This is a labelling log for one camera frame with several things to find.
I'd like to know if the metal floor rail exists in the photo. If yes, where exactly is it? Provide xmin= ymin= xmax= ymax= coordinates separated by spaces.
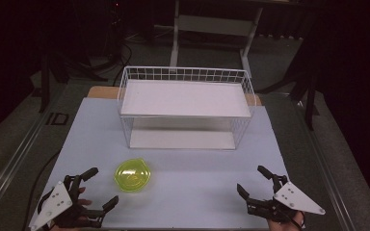
xmin=0 ymin=85 xmax=66 ymax=222
xmin=291 ymin=95 xmax=359 ymax=231

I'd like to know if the black square floor bracket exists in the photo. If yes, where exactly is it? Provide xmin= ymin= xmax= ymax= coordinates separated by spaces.
xmin=45 ymin=112 xmax=70 ymax=127

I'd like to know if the person's right hand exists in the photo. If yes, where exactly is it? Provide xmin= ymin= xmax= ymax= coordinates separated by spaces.
xmin=267 ymin=210 xmax=306 ymax=231

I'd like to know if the white metal desk frame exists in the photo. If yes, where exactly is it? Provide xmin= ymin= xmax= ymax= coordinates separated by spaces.
xmin=169 ymin=0 xmax=265 ymax=78

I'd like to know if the yellow-green plastic plate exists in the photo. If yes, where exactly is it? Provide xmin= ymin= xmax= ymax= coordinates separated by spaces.
xmin=114 ymin=157 xmax=152 ymax=193

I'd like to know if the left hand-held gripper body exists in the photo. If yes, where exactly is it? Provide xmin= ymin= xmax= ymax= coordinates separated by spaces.
xmin=28 ymin=174 xmax=106 ymax=231

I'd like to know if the bundle of black cables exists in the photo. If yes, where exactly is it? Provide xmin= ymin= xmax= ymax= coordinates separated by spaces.
xmin=73 ymin=38 xmax=134 ymax=88

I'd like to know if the pale grey table mat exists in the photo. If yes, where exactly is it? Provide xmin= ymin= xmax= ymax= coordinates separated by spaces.
xmin=28 ymin=97 xmax=291 ymax=231

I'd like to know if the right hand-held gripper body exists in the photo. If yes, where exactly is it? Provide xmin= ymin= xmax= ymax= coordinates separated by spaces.
xmin=246 ymin=174 xmax=327 ymax=224

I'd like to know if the black metal stand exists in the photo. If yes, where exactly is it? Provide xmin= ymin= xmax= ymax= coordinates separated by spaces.
xmin=255 ymin=30 xmax=323 ymax=132
xmin=39 ymin=52 xmax=70 ymax=114

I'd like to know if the black floor cable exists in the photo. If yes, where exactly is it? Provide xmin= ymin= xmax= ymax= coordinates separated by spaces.
xmin=21 ymin=149 xmax=62 ymax=231

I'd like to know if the white wire shelf rack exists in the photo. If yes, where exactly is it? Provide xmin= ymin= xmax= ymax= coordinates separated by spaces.
xmin=117 ymin=65 xmax=258 ymax=151

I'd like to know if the person's left hand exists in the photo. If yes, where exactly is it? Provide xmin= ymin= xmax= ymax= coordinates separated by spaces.
xmin=49 ymin=187 xmax=93 ymax=231

